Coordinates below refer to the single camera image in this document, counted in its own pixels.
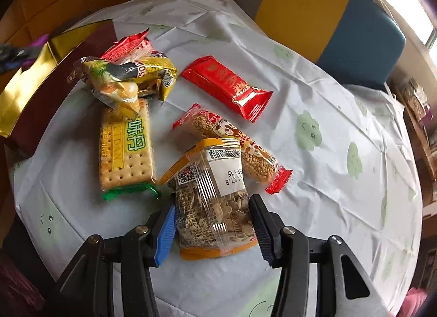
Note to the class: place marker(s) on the purple snack pouch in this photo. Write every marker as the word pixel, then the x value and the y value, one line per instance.
pixel 14 57

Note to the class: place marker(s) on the yellow green snack packet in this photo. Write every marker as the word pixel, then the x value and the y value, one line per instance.
pixel 120 86

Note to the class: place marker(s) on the sunflower seed packet orange trim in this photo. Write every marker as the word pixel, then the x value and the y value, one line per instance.
pixel 211 201

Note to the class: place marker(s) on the red white wafer packet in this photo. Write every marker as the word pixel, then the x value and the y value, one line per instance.
pixel 130 48

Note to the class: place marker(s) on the wooden side shelf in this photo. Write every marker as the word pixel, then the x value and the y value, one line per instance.
pixel 416 114

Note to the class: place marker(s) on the red foil snack bar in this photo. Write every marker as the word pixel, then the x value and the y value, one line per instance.
pixel 227 87

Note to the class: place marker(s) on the sesame bar packet red ends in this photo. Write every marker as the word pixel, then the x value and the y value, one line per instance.
pixel 258 163

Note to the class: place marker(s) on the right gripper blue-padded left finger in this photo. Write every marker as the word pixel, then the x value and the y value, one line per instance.
pixel 144 247

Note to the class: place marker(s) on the yellow cracker packet green text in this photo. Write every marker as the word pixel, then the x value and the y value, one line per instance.
pixel 127 164

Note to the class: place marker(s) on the grey yellow blue chair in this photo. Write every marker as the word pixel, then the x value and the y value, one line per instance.
pixel 354 41

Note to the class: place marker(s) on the white tablecloth green clouds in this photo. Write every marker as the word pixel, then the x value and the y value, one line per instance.
pixel 348 148

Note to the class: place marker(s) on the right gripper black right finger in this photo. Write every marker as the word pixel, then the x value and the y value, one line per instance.
pixel 286 248

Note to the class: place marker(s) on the gold tin box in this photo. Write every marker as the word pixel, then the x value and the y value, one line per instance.
pixel 32 97

